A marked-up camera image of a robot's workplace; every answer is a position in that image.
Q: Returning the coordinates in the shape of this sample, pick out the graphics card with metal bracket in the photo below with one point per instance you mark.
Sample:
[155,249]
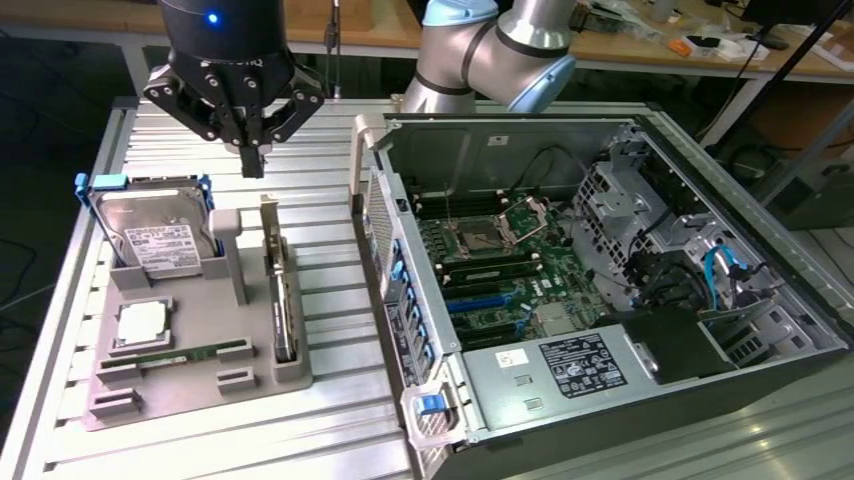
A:
[283,310]

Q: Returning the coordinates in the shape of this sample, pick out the black monitor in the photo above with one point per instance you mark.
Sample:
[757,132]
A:
[801,10]

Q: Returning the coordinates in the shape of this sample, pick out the open black PC case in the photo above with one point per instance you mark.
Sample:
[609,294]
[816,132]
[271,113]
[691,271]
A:
[601,450]

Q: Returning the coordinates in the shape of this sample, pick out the silver chipset heatsink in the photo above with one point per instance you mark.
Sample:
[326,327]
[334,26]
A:
[550,320]

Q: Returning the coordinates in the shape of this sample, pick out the grey parts rack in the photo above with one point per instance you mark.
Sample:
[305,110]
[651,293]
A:
[200,320]

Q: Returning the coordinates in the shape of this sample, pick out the metal disk bay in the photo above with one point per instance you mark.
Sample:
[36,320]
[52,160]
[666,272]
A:
[614,200]

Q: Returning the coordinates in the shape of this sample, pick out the grey power supply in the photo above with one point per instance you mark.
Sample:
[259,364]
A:
[567,370]

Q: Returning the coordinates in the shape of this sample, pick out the hard disk in blue bracket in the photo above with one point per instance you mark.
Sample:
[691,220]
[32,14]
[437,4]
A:
[154,225]

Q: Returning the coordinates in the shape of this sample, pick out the green motherboard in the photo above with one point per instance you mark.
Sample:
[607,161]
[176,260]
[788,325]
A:
[561,280]

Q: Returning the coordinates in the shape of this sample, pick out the blue expansion slot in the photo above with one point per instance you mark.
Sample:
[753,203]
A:
[477,303]

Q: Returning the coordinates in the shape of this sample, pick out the brown cardboard box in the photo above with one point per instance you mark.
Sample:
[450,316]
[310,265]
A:
[314,15]

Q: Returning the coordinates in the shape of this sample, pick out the CPU socket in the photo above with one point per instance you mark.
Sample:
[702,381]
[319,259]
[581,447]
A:
[477,237]

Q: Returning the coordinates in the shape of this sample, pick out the blue slot clip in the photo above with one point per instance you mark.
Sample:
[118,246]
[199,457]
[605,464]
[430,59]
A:
[409,296]
[427,360]
[401,275]
[398,250]
[417,316]
[422,337]

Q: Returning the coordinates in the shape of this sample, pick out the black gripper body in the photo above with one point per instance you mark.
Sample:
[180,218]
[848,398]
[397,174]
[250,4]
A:
[223,45]

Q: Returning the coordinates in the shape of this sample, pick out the wooden workbench white frame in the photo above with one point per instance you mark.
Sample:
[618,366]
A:
[634,55]

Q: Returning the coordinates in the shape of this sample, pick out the black air shroud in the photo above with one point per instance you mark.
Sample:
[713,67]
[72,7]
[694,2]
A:
[667,340]

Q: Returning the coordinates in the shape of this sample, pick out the silver CPU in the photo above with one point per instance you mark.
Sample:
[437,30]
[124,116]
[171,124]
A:
[143,322]

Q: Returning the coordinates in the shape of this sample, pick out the metal socket cover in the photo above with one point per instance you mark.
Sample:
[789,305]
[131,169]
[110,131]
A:
[530,217]

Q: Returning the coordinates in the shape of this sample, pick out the green RAM stick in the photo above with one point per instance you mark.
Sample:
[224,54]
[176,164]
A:
[180,355]

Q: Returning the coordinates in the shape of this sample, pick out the black installed RAM stick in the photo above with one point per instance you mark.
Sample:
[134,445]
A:
[487,272]

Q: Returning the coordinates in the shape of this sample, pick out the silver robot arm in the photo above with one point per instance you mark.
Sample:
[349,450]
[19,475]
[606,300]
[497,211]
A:
[507,45]

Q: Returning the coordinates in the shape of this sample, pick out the blue case latch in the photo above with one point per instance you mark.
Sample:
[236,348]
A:
[430,404]

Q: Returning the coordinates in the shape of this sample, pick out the dark computer tower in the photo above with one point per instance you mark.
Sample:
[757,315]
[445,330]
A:
[821,200]

